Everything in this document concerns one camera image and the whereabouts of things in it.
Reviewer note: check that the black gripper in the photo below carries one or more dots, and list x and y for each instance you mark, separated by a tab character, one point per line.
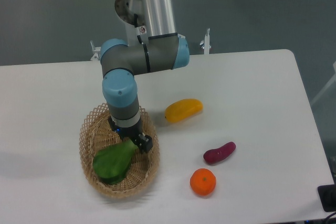
143	142

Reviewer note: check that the green bok choy vegetable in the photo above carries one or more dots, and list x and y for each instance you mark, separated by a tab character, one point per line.
112	163

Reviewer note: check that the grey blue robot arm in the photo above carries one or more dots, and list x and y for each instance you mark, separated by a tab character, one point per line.
157	47

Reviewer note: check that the woven wicker basket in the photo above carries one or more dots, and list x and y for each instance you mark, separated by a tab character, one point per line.
95	135

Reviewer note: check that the yellow mango fruit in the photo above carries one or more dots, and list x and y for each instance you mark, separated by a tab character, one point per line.
182	109

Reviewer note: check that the purple sweet potato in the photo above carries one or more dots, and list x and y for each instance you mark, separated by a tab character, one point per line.
214	156

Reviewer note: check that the orange mandarin fruit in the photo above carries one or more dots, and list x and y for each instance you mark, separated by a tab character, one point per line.
203	182

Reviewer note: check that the black device at edge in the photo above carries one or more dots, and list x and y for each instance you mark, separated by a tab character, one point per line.
327	197

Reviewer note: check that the white frame at right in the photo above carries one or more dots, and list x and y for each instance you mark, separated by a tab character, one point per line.
324	89

